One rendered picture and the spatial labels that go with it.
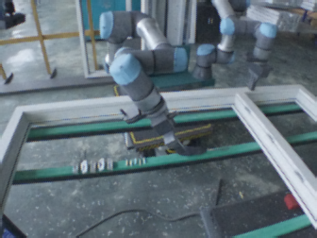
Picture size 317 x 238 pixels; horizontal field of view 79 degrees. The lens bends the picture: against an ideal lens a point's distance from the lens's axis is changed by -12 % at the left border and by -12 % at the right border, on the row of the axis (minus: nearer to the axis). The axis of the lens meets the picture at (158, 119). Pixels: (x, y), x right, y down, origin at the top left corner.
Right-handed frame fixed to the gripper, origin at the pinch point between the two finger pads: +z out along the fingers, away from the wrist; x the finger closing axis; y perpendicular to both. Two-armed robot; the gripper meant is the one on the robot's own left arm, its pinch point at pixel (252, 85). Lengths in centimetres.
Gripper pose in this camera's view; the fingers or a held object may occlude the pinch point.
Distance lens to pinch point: 115.7
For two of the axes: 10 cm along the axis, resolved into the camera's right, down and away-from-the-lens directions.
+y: 9.8, -1.0, 1.7
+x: -2.0, -6.3, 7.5
